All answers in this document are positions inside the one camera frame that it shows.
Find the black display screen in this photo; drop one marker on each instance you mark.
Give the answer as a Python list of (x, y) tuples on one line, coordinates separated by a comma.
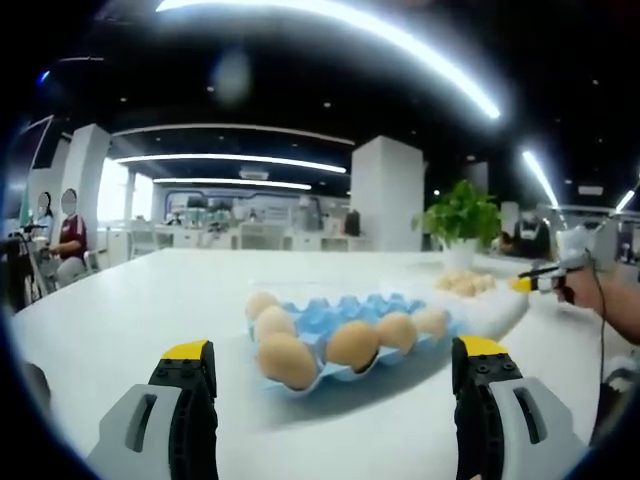
[(42, 142)]

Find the ceiling air conditioner unit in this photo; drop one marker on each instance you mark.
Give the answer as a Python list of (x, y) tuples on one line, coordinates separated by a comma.
[(254, 173)]

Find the narrow white pillar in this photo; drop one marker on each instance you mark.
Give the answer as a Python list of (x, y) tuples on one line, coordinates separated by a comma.
[(87, 170)]

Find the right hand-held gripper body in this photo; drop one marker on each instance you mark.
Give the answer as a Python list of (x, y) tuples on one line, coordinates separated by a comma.
[(592, 245)]

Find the person's dark clothing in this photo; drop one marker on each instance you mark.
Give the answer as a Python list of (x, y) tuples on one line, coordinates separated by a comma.
[(607, 415)]

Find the green plant in white pot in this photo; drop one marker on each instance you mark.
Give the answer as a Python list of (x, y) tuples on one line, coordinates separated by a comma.
[(460, 215)]

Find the black backpack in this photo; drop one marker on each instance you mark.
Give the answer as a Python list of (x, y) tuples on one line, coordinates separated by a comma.
[(352, 223)]

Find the blue egg tray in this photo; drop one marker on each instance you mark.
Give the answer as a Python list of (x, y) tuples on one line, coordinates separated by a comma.
[(320, 312)]

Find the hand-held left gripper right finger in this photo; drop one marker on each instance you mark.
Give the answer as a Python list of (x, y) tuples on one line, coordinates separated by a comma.
[(480, 380)]

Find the person's right hand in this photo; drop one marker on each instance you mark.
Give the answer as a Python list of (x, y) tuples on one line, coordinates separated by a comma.
[(595, 295)]

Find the long white counter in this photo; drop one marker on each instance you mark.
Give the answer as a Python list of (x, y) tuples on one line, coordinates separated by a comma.
[(310, 242)]

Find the long curved ceiling light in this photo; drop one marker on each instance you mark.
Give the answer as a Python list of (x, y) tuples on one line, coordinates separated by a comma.
[(475, 92)]

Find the wide white square pillar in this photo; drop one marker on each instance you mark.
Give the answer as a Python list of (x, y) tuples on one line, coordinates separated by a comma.
[(385, 200)]

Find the straight ceiling light strip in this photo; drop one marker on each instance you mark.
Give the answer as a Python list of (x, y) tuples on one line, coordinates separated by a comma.
[(230, 182), (225, 159)]

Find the dark equipment stand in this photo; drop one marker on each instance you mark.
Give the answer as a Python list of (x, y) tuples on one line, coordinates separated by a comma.
[(17, 260)]

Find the short ceiling light strip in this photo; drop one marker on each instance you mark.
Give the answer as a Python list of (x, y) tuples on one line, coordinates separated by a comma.
[(540, 175)]

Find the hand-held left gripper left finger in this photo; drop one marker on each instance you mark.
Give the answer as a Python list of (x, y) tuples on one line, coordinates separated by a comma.
[(185, 380)]

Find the white mesh office chair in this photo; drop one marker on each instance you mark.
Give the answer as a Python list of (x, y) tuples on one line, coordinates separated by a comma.
[(260, 236), (145, 240)]

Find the white table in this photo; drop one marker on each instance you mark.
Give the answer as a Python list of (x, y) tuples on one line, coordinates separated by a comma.
[(150, 310)]

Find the batch of brown eggs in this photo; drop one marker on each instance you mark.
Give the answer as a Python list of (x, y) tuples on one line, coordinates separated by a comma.
[(287, 360)]

